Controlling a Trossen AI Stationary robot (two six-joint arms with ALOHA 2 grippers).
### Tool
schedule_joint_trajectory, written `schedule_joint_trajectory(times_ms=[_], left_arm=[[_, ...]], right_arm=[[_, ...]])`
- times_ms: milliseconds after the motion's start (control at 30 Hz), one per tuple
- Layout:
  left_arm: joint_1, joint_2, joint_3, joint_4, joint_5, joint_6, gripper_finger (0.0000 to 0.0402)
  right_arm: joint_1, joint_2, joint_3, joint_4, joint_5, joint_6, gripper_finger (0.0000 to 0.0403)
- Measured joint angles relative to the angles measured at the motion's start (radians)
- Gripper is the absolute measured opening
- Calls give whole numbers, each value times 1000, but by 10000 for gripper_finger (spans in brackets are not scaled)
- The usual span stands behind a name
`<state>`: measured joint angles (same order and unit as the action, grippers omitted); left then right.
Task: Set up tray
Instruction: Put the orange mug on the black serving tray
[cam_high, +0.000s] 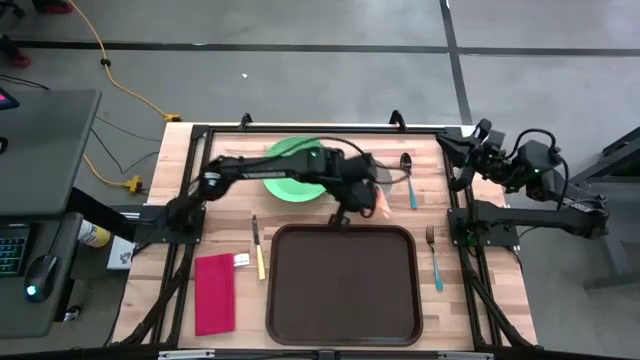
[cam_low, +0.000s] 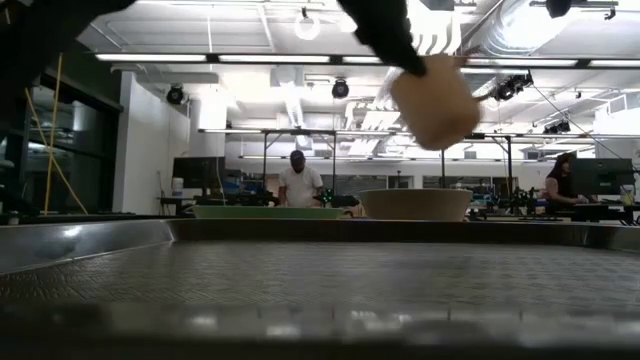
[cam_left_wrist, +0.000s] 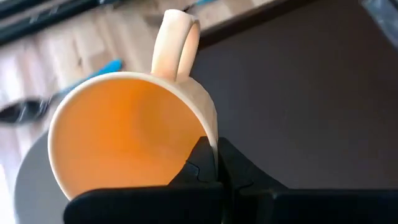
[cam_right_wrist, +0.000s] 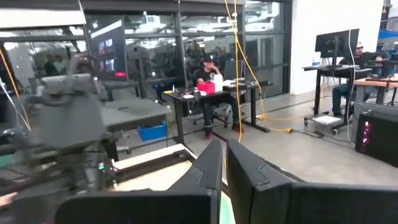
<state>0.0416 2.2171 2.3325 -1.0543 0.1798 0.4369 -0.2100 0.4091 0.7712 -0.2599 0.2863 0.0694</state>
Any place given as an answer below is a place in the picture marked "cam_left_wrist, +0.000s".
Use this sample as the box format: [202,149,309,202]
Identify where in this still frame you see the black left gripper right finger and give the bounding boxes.
[217,137,398,224]

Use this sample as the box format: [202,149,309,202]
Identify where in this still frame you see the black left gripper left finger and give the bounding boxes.
[63,136,225,224]

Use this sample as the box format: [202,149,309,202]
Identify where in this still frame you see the cream mug orange inside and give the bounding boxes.
[47,9,219,200]

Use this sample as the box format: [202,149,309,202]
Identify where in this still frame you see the grey bowl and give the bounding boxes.
[14,132,71,224]

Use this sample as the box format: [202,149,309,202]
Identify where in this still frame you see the metal spoon blue handle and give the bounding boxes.
[0,58,124,125]

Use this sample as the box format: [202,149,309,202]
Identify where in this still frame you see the metal fork blue handle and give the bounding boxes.
[183,0,219,12]

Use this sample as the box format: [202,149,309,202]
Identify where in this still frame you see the dark brown plastic tray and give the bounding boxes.
[190,0,398,191]

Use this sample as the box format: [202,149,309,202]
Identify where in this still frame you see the black aluminium table frame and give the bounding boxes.
[0,0,125,46]

